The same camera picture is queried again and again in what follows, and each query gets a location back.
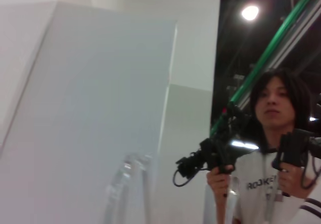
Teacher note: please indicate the person's left hand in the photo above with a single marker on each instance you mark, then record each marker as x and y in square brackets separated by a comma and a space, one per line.
[287, 181]

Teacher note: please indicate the person's right hand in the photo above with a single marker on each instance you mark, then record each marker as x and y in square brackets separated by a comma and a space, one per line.
[220, 181]

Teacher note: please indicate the clear plastic glasses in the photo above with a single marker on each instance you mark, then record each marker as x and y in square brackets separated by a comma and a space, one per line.
[125, 173]

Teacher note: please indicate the person in white shirt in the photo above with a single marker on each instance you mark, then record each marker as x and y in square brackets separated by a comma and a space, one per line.
[255, 183]

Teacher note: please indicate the green ceiling beam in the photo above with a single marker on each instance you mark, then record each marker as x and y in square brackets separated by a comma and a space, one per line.
[276, 35]

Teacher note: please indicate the round ceiling lamp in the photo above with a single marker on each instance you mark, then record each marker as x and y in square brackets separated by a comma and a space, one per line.
[250, 13]

